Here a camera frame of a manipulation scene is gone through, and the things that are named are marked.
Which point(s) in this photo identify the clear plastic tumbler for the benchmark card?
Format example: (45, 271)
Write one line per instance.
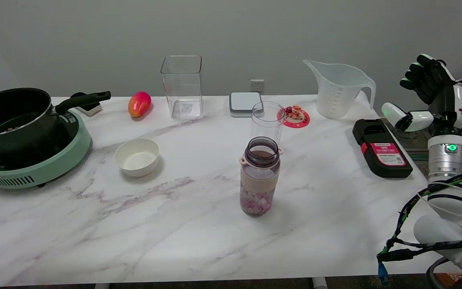
(267, 120)

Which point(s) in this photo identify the red round coaster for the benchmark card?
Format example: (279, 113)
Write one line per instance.
(300, 122)

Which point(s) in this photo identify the floor vent grille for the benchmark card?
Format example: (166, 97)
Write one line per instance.
(417, 154)

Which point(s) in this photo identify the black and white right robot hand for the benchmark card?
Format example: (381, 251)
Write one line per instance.
(453, 106)

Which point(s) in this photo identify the white bowl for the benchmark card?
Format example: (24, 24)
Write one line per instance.
(136, 157)

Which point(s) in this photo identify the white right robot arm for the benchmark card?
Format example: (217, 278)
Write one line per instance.
(447, 164)

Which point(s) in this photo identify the clear square storage container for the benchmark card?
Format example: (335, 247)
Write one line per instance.
(183, 88)

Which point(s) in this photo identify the translucent measuring jug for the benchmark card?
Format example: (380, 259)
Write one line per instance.
(337, 94)

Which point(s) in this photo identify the white wall socket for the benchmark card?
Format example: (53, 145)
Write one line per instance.
(257, 85)

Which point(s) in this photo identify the white grey square box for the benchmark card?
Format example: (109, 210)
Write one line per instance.
(245, 102)

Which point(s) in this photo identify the orange object on floor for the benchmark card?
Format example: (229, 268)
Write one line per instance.
(451, 278)

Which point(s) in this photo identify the black and white small device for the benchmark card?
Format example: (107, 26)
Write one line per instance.
(88, 107)

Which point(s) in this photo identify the mint green induction cooker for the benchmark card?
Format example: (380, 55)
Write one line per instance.
(42, 168)

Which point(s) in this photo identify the red yellow mango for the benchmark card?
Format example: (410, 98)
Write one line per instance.
(139, 104)

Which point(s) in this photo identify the black case with red label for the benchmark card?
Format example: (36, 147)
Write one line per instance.
(381, 150)

